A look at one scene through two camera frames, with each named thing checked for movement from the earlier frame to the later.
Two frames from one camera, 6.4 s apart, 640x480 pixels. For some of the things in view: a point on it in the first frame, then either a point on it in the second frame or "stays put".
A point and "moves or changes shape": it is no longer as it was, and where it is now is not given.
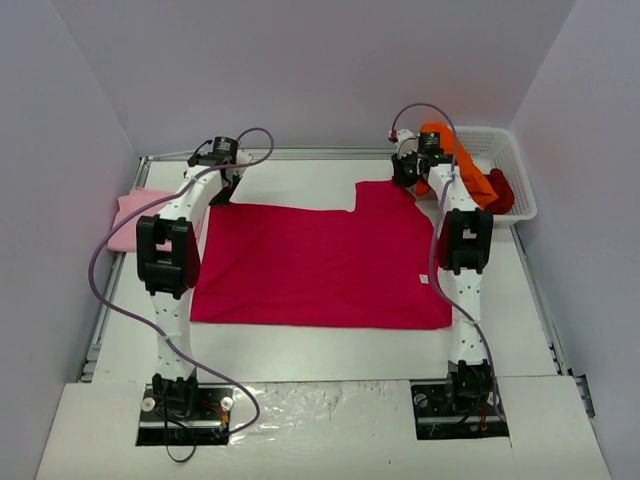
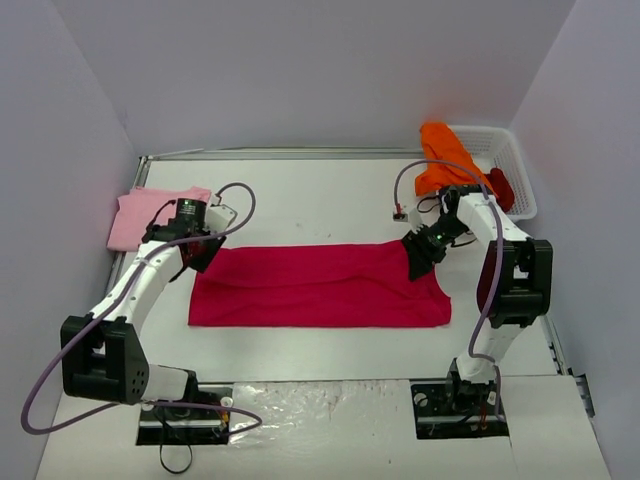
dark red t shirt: [503, 190] stays put
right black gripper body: [405, 175] → [425, 248]
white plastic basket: [497, 149] stays put
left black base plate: [185, 414] stays put
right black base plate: [458, 409] stays put
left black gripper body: [223, 193] → [201, 252]
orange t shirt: [473, 176] stays put
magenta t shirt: [377, 265] moves or changes shape
